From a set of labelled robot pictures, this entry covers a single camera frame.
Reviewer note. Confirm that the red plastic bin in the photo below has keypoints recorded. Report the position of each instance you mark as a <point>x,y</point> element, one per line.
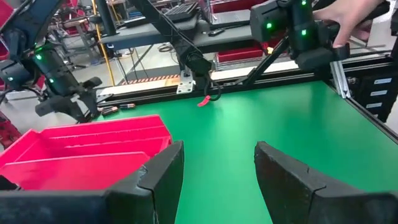
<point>77,155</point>

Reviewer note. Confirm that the person's hand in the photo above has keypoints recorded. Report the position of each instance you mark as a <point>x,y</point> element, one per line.
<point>348,15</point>

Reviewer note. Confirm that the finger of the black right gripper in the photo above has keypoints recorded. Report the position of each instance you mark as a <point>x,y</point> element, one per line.
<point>87,109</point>

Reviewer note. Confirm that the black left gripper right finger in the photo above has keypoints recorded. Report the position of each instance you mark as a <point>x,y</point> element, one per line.
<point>286,193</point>

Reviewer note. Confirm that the black monitor pole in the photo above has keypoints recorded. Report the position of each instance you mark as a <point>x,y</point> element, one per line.
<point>105,15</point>

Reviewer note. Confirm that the black remote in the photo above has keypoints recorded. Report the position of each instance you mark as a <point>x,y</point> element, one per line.
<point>216,31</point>

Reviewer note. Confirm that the black copper battery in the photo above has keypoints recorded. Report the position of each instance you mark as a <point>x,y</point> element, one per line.
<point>104,108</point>
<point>127,106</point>
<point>110,111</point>

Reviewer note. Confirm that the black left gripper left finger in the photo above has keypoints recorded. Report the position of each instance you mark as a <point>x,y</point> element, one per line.
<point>155,193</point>

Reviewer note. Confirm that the grey standing desk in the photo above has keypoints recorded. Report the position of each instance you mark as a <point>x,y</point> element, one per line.
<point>149,34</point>

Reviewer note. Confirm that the black keyboard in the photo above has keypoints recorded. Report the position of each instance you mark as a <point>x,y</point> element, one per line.
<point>182,11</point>

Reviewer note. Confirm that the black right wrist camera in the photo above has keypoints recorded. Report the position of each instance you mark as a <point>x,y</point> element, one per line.
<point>14,74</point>

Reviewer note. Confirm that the green table mat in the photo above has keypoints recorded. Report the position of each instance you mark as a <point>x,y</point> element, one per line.
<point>280,124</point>

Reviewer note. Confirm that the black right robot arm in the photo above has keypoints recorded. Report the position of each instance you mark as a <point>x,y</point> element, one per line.
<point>186,53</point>

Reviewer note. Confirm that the black labelled electronics box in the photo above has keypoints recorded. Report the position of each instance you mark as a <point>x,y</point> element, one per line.
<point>360,93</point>

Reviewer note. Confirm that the silver mounting bracket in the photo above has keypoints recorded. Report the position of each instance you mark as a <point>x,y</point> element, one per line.
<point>185,82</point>

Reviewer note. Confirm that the red shelf bin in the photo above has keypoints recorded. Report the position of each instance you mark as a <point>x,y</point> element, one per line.
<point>236,5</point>
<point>239,54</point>

